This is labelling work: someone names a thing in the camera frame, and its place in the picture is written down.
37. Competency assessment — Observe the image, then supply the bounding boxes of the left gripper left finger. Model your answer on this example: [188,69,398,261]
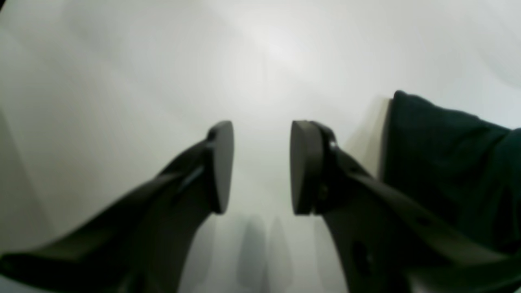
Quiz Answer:
[1,121,234,293]

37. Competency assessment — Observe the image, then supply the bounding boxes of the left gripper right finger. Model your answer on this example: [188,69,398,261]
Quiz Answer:
[290,120,520,293]

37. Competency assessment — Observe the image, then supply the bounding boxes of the dark navy t-shirt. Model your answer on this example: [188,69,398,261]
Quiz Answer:
[382,91,521,254]

